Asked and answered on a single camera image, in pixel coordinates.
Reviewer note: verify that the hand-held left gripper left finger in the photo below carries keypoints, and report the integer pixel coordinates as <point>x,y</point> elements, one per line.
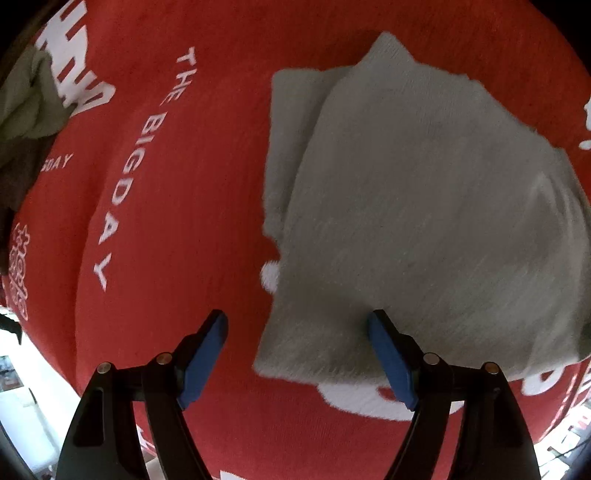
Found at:
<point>205,355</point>

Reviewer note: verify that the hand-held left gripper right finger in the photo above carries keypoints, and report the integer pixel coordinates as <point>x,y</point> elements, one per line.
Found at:
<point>392,360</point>

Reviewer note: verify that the grey towel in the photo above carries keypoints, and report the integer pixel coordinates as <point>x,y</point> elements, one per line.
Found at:
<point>415,207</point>

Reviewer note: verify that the red printed blanket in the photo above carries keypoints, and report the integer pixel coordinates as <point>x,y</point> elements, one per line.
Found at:
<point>184,207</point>

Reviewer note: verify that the dark brown garment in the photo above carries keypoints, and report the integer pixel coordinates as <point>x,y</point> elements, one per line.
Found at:
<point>16,184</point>

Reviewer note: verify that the olive green garment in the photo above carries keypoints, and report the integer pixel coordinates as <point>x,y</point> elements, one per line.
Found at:
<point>27,101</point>

